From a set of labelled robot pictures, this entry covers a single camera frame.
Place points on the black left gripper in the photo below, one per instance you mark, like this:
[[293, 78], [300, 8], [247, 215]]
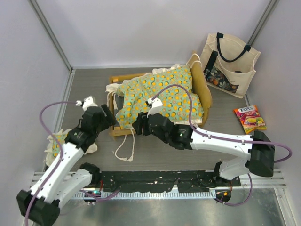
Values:
[[110, 120]]

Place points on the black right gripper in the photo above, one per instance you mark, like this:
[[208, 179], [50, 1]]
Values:
[[142, 120]]

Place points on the wooden pet bed frame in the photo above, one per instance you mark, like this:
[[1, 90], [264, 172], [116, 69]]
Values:
[[199, 87]]

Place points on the lemon print pet mattress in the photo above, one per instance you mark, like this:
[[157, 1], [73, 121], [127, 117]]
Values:
[[173, 86]]

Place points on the small lemon print pillow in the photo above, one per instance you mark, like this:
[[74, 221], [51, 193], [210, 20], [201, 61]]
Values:
[[53, 148]]

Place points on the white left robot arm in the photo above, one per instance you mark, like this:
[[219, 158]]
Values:
[[42, 204]]

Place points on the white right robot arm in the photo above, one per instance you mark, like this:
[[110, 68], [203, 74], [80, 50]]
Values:
[[253, 154]]

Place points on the beige canvas tote bag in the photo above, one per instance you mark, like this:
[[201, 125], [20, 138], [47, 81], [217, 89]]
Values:
[[228, 63]]

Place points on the Fox's candy packet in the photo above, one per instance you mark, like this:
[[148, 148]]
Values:
[[250, 119]]

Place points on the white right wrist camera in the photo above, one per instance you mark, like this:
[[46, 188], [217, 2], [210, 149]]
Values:
[[155, 106]]

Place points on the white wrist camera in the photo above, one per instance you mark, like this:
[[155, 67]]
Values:
[[86, 103], [155, 106]]

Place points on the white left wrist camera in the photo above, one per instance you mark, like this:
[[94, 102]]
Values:
[[86, 103]]

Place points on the aluminium rail with cable duct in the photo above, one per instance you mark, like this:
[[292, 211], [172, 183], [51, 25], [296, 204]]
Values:
[[248, 182]]

